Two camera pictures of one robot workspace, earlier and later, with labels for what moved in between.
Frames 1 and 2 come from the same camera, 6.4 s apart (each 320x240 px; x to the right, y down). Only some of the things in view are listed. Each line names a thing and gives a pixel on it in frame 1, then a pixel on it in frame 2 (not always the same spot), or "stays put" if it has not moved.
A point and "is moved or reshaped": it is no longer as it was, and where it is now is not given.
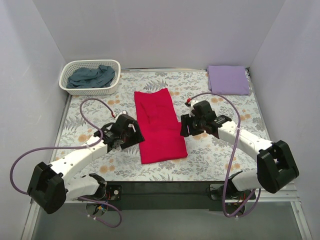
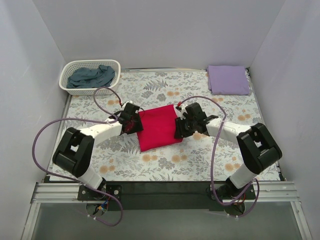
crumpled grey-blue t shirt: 102,76 stays put
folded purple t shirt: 228,80 stays put
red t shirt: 157,116 is moved or reshaped
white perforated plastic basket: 90,77 stays put
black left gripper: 135,133 to 135,124
